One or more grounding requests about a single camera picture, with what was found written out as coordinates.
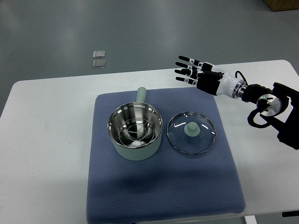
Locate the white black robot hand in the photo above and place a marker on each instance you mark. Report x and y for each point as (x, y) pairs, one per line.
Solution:
(209, 78)

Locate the glass lid green knob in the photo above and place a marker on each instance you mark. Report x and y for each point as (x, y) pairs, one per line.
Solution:
(191, 133)

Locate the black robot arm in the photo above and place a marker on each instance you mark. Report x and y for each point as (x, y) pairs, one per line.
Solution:
(278, 108)

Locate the green steel pot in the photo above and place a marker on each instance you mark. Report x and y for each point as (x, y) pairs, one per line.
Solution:
(141, 110)

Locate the brown cardboard box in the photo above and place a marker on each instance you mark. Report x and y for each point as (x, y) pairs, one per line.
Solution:
(282, 5)

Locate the blue quilted mat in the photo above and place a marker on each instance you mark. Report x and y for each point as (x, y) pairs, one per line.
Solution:
(169, 184)

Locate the upper floor metal plate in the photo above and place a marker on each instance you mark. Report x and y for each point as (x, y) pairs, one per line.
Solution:
(99, 54)

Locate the wire steamer rack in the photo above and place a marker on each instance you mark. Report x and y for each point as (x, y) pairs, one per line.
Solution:
(136, 132)

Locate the black table bracket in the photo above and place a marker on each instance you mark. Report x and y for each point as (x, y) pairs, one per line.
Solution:
(290, 213)

